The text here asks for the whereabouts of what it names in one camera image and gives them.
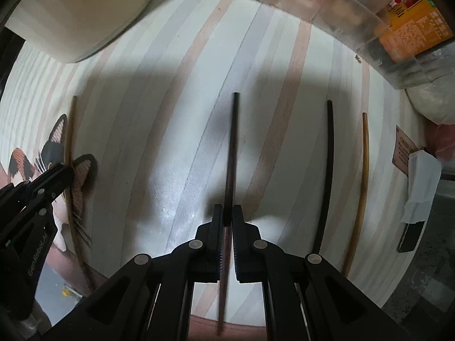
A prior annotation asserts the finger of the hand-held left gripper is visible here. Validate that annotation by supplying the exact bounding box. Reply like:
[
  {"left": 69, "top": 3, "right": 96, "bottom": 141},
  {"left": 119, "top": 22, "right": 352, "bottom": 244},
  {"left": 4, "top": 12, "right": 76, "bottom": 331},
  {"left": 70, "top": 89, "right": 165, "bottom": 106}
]
[{"left": 0, "top": 165, "right": 75, "bottom": 246}]

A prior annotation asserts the large clear plastic bag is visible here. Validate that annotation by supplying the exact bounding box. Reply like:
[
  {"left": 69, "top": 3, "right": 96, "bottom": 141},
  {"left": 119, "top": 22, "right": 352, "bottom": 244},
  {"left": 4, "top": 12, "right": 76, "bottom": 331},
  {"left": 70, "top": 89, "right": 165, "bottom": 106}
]
[{"left": 404, "top": 74, "right": 455, "bottom": 179}]

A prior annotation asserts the white paper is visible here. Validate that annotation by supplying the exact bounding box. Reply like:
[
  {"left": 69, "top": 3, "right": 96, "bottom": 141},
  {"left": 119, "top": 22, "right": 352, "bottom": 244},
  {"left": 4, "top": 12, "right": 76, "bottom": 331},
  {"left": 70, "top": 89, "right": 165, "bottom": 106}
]
[{"left": 400, "top": 150, "right": 442, "bottom": 224}]

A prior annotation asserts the cream ribbed utensil holder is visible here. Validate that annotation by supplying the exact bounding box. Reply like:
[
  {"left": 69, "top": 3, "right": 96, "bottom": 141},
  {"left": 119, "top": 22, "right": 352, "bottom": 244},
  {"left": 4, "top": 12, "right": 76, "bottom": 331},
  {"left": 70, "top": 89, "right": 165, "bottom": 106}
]
[{"left": 3, "top": 0, "right": 156, "bottom": 64}]

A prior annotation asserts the black phone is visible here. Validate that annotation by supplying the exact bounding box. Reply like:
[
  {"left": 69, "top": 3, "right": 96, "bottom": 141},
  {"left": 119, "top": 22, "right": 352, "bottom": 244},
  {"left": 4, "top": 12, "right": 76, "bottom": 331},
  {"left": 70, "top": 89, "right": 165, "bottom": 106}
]
[{"left": 397, "top": 220, "right": 426, "bottom": 254}]

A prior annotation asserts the brown bamboo chopstick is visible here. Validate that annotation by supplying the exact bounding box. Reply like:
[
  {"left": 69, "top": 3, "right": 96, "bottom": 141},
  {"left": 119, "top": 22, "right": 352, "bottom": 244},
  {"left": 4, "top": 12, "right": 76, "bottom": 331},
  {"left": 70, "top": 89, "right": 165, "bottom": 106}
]
[
  {"left": 65, "top": 95, "right": 96, "bottom": 292},
  {"left": 342, "top": 113, "right": 369, "bottom": 276}
]

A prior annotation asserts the dark reddish brown chopstick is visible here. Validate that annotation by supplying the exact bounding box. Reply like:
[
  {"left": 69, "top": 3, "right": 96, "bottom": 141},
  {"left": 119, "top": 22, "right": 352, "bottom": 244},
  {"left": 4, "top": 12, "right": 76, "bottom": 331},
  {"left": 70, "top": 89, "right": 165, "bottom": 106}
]
[{"left": 217, "top": 92, "right": 240, "bottom": 337}]

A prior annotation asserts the black chopstick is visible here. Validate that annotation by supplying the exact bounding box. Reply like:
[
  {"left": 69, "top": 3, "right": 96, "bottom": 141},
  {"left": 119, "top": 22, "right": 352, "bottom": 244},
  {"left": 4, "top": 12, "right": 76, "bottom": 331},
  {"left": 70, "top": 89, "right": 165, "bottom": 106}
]
[{"left": 313, "top": 100, "right": 335, "bottom": 254}]

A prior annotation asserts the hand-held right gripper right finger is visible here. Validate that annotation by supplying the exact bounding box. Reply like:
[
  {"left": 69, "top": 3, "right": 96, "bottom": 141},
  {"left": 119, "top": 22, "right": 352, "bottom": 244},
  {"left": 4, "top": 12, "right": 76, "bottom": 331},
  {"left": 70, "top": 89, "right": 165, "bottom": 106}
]
[{"left": 232, "top": 204, "right": 399, "bottom": 341}]

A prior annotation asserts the striped cat print table mat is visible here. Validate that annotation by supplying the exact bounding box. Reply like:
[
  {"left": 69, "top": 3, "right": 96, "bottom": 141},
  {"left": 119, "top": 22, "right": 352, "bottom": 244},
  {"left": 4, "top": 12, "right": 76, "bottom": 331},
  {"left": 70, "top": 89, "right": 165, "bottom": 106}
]
[{"left": 0, "top": 0, "right": 441, "bottom": 331}]

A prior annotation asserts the dark sauce bottle orange label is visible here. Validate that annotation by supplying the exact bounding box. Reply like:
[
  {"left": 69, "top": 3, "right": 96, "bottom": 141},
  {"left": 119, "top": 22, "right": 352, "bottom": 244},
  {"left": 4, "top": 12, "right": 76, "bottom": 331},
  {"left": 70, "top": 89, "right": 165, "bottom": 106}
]
[{"left": 375, "top": 0, "right": 455, "bottom": 65}]

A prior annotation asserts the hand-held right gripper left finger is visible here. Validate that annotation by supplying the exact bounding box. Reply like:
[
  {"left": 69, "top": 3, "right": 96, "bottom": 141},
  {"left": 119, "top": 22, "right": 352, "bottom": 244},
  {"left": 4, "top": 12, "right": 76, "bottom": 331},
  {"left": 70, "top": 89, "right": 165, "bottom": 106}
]
[{"left": 43, "top": 204, "right": 225, "bottom": 341}]

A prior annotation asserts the brown card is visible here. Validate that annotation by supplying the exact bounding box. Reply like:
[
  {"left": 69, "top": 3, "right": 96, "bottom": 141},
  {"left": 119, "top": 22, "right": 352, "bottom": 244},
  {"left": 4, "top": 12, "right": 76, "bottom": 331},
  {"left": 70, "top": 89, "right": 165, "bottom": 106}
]
[{"left": 392, "top": 124, "right": 415, "bottom": 177}]

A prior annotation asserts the clear plastic organizer tray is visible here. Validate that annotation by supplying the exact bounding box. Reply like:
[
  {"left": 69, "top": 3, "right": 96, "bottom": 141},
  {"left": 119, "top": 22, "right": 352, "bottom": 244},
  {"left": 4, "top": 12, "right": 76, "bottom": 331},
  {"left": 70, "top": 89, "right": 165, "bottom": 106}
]
[{"left": 233, "top": 0, "right": 455, "bottom": 90}]

